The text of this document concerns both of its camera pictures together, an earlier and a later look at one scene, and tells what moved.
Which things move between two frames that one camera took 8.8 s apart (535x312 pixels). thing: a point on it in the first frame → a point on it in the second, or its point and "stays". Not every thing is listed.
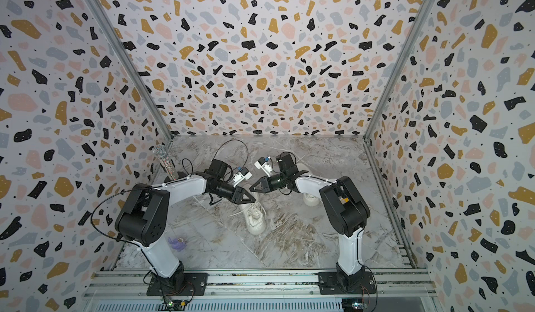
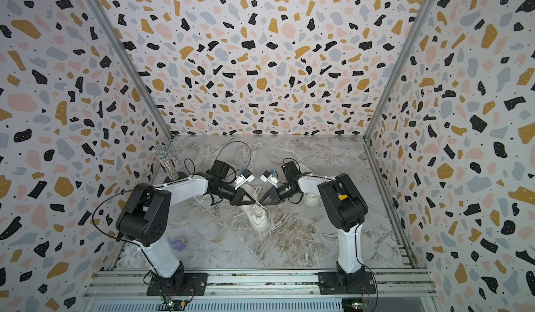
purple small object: [177, 244] stays
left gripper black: [237, 196] stays
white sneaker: [310, 200] stays
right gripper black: [265, 183] → [274, 197]
